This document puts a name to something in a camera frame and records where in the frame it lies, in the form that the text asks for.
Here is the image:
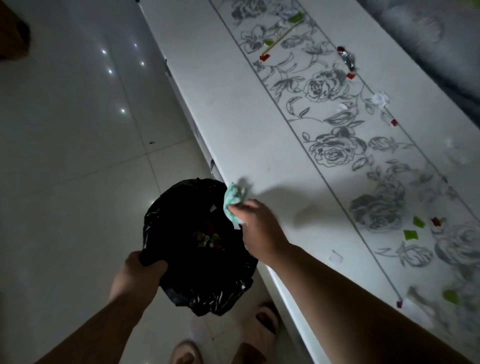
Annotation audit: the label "person's right hand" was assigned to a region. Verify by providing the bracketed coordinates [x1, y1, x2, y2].
[227, 199, 292, 265]

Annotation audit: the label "person's left hand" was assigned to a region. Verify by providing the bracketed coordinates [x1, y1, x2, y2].
[108, 250, 169, 305]

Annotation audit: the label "green and white cloth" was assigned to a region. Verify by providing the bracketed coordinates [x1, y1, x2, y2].
[223, 179, 251, 229]

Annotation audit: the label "black plastic garbage bag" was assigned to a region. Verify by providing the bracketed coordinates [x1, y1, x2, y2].
[139, 178, 260, 318]

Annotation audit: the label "person's right forearm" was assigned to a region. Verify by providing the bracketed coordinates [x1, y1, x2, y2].
[264, 244, 474, 364]

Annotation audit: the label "person's left forearm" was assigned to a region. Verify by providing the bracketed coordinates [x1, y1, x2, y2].
[35, 294, 151, 364]

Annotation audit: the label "mixed scraps of rubbish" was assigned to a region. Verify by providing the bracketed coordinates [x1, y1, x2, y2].
[193, 220, 223, 249]

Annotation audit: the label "person's left beige slipper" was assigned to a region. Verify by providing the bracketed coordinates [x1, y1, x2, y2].
[169, 339, 205, 364]

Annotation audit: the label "person's beige slipper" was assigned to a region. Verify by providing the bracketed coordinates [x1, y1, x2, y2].
[169, 339, 205, 364]
[232, 302, 283, 364]

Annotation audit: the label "person's right beige slipper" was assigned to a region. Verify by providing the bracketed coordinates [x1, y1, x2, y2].
[232, 302, 283, 364]

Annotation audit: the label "crumpled white paper ball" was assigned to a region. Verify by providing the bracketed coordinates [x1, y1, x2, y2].
[370, 91, 391, 110]

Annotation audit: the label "thin wooden stick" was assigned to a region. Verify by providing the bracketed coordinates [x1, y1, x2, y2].
[260, 18, 305, 57]

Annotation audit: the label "silver and red candy wrapper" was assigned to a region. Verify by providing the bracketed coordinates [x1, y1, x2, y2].
[336, 46, 357, 73]

